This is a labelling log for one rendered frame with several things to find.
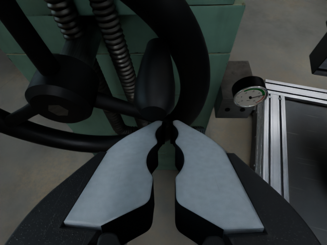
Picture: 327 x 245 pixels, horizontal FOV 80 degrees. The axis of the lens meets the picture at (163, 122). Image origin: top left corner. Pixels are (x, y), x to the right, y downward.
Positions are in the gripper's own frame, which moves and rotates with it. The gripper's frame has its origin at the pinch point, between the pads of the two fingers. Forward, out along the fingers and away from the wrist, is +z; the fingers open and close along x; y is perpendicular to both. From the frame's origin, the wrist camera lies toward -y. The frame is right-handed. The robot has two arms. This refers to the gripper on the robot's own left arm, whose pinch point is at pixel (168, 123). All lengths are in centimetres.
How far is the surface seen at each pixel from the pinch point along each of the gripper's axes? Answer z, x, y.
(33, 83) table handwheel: 4.5, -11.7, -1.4
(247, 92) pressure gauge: 24.2, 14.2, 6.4
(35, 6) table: 12.1, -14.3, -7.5
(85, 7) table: 12.2, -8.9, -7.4
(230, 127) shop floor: 86, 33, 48
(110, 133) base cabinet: 44, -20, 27
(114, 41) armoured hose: 11.6, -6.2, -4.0
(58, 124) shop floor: 85, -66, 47
